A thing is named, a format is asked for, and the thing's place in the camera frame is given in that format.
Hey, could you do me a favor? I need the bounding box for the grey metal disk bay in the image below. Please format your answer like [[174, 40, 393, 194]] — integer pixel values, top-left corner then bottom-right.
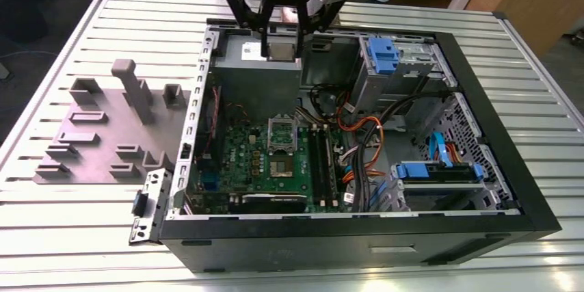
[[386, 182, 521, 213]]

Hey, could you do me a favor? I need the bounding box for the silver CPU green edge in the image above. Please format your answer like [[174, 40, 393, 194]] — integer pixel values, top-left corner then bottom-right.
[[268, 42, 296, 62]]

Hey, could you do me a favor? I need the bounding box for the grey parts rack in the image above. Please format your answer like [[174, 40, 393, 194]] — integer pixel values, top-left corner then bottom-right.
[[33, 59, 194, 185]]

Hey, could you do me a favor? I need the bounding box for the blue flat wire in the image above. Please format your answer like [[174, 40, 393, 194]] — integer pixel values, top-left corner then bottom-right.
[[428, 132, 460, 167]]

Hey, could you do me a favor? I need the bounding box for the metal socket cover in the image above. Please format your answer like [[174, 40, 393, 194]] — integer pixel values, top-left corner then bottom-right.
[[266, 117, 301, 155]]

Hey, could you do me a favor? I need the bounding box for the hard disk in blue carrier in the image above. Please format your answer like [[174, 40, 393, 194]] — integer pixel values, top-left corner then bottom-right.
[[390, 161, 485, 187]]

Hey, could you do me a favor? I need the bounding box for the black RAM slot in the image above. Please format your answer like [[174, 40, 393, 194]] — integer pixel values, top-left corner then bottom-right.
[[325, 124, 342, 204], [306, 124, 326, 206], [312, 124, 330, 206]]

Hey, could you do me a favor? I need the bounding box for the blue floor cable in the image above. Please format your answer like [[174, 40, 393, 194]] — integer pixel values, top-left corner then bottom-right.
[[0, 49, 58, 60]]

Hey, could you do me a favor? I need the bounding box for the grey power supply unit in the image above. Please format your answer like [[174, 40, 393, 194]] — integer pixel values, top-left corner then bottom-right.
[[209, 34, 305, 120]]

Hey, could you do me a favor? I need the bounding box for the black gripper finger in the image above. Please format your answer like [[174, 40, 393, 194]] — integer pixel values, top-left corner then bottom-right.
[[290, 0, 345, 59], [218, 0, 277, 59]]

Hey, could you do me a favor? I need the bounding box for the grey metal card bracket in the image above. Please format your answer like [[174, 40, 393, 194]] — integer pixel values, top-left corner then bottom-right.
[[128, 167, 173, 247]]

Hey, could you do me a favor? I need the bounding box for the black PC case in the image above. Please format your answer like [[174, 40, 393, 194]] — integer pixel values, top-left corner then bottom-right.
[[157, 17, 562, 274]]

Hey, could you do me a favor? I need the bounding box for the green motherboard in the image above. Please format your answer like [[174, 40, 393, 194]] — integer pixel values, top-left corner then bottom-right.
[[189, 114, 354, 214]]

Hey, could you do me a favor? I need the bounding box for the CPU socket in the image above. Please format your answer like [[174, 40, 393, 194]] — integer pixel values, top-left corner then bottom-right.
[[268, 157, 296, 179]]

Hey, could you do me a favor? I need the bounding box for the blue drive bay latch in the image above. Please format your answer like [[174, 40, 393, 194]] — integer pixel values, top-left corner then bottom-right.
[[368, 37, 401, 75]]

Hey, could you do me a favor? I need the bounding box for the grey metal drive cage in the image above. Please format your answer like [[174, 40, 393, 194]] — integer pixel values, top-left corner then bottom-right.
[[350, 34, 460, 115]]

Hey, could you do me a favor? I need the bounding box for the black graphics card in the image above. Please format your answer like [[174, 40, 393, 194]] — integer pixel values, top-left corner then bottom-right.
[[184, 189, 308, 215]]

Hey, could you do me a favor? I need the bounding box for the yellow black wire bundle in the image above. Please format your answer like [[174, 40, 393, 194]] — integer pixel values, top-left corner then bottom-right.
[[293, 105, 341, 127]]

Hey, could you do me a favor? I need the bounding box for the thin red wire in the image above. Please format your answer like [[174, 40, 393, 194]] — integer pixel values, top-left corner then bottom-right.
[[205, 85, 224, 163]]

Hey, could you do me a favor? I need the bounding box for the orange wire bundle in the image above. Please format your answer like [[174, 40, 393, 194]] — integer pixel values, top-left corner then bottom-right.
[[337, 116, 388, 187]]

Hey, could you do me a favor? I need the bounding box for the thick black cable bundle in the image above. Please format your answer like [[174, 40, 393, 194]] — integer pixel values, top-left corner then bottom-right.
[[353, 89, 457, 213]]

